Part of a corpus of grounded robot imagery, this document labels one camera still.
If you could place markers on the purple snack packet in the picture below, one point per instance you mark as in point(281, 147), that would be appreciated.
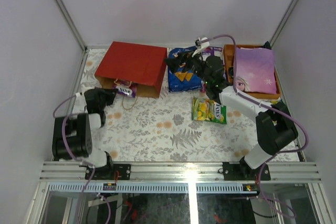
point(213, 51)

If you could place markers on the aluminium front rail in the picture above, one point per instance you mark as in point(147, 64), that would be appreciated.
point(281, 172)

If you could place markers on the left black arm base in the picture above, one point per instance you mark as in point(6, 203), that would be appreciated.
point(112, 171)

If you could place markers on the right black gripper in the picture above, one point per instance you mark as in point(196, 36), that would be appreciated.
point(173, 63)

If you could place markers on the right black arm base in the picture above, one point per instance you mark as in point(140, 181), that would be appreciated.
point(236, 171)

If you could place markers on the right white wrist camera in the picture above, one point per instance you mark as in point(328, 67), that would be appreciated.
point(201, 45)

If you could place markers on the grey slotted cable duct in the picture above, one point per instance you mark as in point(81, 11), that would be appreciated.
point(174, 188)

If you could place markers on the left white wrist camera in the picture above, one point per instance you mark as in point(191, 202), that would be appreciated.
point(83, 88)

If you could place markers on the blue chips bag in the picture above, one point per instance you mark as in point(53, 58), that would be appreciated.
point(182, 81)

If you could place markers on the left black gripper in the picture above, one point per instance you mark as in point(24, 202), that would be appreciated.
point(104, 96)

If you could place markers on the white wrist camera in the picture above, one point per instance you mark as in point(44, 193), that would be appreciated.
point(201, 45)
point(83, 88)

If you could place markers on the green yellow candy packet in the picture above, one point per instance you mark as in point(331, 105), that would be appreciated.
point(274, 103)

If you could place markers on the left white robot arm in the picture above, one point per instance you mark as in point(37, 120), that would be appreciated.
point(72, 137)

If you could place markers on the purple Frozen cloth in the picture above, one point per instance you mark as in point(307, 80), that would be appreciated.
point(254, 70)

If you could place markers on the red brown paper bag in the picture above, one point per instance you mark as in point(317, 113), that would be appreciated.
point(142, 65)

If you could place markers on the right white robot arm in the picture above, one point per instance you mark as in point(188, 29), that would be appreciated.
point(274, 126)

